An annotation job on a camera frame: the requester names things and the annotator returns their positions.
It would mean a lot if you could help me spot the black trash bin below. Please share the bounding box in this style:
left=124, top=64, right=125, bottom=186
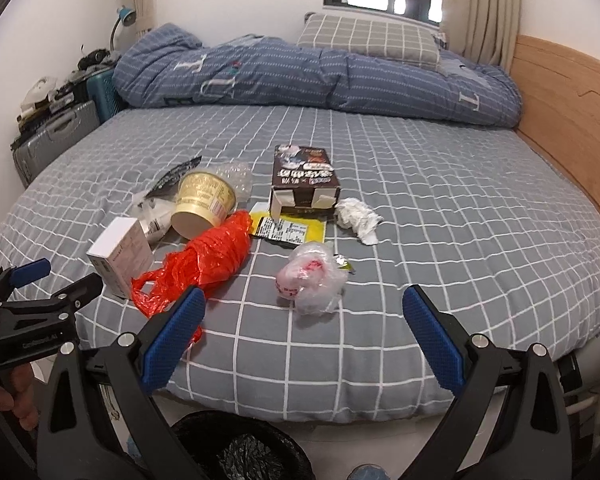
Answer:
left=172, top=411, right=315, bottom=480

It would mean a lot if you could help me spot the yellow noodle cup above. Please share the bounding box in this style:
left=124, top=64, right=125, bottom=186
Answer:
left=171, top=170, right=236, bottom=240

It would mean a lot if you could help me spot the blue desk lamp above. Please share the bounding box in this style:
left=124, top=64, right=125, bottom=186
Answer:
left=109, top=6, right=136, bottom=52

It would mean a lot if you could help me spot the brown carton box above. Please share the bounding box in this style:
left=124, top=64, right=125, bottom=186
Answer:
left=270, top=144, right=341, bottom=220

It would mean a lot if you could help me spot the teal suitcase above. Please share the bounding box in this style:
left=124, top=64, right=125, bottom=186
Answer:
left=86, top=67, right=128, bottom=124

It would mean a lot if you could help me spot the beige curtain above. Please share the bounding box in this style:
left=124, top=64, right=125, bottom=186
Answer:
left=440, top=0, right=521, bottom=72

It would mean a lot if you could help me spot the clutter on suitcases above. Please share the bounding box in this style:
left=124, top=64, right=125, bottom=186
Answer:
left=17, top=49, right=121, bottom=136

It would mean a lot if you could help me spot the yellow snack wrapper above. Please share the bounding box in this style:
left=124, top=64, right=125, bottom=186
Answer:
left=249, top=202, right=326, bottom=247

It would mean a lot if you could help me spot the right blue slipper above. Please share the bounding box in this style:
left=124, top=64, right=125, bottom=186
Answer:
left=347, top=464, right=390, bottom=480

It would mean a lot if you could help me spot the grey suitcase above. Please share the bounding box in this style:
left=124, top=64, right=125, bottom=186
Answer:
left=10, top=101, right=100, bottom=188

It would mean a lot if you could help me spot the white translucent plastic bag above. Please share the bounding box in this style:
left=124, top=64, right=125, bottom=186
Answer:
left=129, top=192, right=175, bottom=245

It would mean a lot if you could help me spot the grey checked bed sheet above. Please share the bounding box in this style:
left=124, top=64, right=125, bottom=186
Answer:
left=0, top=105, right=600, bottom=424

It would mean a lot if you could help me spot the small white box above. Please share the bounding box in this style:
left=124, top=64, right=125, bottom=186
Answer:
left=86, top=217, right=154, bottom=299

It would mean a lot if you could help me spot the black wet wipe packet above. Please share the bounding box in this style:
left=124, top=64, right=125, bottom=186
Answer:
left=144, top=155, right=202, bottom=200

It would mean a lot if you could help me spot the red plastic bag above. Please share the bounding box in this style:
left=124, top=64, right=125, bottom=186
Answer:
left=131, top=210, right=252, bottom=318

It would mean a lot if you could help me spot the blue striped duvet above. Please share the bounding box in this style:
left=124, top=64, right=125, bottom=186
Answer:
left=112, top=24, right=522, bottom=128

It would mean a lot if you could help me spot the grey checked pillow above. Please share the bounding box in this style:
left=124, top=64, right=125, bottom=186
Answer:
left=297, top=13, right=440, bottom=70

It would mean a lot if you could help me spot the white pink plastic bag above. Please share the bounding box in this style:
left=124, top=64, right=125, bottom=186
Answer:
left=275, top=242, right=350, bottom=315

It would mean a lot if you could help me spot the wooden headboard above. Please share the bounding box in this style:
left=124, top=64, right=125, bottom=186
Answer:
left=510, top=35, right=600, bottom=213

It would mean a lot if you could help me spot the left hand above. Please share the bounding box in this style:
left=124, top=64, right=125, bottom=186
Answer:
left=0, top=363, right=38, bottom=431

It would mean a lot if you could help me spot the clear bubble wrap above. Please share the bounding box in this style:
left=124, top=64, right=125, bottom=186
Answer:
left=208, top=160, right=253, bottom=205

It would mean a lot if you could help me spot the white tissue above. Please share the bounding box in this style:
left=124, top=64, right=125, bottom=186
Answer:
left=335, top=198, right=384, bottom=246

